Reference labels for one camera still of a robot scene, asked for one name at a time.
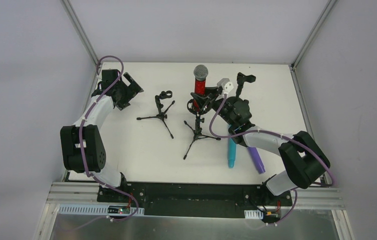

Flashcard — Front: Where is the purple microphone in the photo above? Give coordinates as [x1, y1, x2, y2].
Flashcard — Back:
[247, 147, 266, 174]

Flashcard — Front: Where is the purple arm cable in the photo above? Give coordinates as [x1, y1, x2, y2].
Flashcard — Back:
[78, 55, 140, 223]
[208, 93, 337, 226]

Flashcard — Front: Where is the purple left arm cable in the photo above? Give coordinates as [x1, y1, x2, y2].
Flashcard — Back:
[78, 55, 140, 223]

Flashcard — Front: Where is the teal microphone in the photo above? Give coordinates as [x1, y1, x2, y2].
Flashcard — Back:
[227, 137, 237, 169]

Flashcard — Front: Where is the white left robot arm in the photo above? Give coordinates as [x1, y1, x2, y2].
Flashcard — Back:
[60, 69, 143, 188]

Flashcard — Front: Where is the black shock-mount tripod stand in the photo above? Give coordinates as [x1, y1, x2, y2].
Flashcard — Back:
[183, 99, 221, 160]

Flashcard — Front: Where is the circuit board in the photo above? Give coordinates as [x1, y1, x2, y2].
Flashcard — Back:
[262, 214, 281, 224]
[107, 205, 131, 215]

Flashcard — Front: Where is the black round-base mic stand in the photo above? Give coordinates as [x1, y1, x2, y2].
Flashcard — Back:
[235, 72, 256, 98]

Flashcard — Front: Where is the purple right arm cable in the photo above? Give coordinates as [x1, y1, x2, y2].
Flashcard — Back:
[208, 93, 337, 226]

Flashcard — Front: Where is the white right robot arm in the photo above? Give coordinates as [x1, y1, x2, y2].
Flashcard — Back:
[191, 85, 331, 197]

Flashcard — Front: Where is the black clip tripod stand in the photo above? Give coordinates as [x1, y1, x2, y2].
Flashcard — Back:
[136, 90, 175, 139]

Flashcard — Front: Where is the left circuit board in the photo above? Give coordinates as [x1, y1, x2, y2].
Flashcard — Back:
[107, 205, 131, 215]

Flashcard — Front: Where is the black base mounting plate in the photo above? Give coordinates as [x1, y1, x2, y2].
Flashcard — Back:
[97, 181, 293, 219]

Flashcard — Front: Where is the red glitter microphone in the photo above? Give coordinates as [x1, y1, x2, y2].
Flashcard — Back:
[193, 64, 209, 96]

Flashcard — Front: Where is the right circuit board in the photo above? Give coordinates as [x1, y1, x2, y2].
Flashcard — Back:
[262, 214, 281, 224]

